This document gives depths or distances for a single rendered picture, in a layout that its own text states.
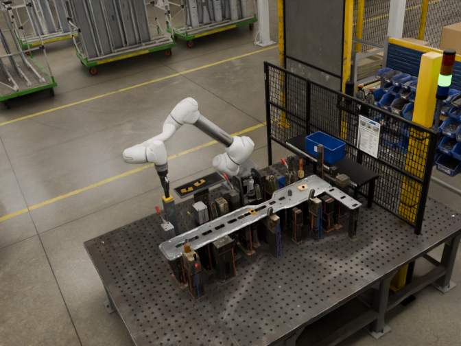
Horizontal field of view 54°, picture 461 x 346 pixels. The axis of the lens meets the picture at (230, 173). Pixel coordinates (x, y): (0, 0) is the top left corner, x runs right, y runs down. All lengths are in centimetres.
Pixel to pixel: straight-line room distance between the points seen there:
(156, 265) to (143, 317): 48
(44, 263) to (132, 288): 177
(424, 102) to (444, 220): 104
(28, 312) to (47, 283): 34
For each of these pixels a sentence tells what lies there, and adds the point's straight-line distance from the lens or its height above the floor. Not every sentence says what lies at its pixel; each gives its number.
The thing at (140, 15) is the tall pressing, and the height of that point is 79.
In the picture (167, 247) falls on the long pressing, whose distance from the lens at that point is 308.
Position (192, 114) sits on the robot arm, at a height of 155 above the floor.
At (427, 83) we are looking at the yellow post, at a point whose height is 183.
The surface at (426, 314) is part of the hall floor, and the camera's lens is 407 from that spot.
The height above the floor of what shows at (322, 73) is 100.
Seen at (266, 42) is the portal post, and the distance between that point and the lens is 1019.
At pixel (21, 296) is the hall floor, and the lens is 468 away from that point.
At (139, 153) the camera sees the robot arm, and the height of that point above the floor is 155.
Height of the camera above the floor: 300
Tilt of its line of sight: 33 degrees down
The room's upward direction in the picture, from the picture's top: 6 degrees counter-clockwise
